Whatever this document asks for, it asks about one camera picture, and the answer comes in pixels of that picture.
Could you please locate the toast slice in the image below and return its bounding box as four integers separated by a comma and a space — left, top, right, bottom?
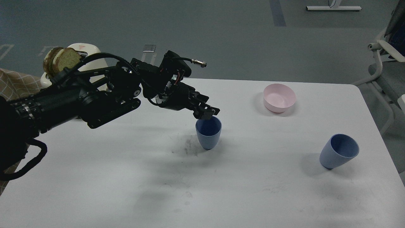
52, 47, 82, 74
42, 47, 64, 77

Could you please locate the cream white toaster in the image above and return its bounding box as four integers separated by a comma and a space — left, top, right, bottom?
40, 43, 108, 88

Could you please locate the blue cup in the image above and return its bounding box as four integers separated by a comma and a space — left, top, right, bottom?
319, 133, 360, 170
195, 116, 222, 150

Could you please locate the pink bowl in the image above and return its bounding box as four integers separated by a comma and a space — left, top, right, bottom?
262, 83, 296, 113

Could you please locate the white grey chair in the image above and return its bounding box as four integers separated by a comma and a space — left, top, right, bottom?
353, 0, 405, 135

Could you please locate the white stand base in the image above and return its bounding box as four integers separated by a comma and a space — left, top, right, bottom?
306, 0, 362, 11

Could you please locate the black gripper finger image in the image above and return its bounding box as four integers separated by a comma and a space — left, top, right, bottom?
193, 108, 213, 120
193, 95, 220, 115

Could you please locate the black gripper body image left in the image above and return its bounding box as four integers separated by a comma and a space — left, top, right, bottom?
143, 51, 203, 111

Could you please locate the beige checkered cloth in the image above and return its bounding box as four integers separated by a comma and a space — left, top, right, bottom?
0, 68, 43, 193

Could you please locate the rear toast slice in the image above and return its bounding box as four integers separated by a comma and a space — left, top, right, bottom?
42, 47, 64, 77

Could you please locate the front toast slice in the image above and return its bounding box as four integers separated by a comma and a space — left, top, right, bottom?
52, 47, 82, 74

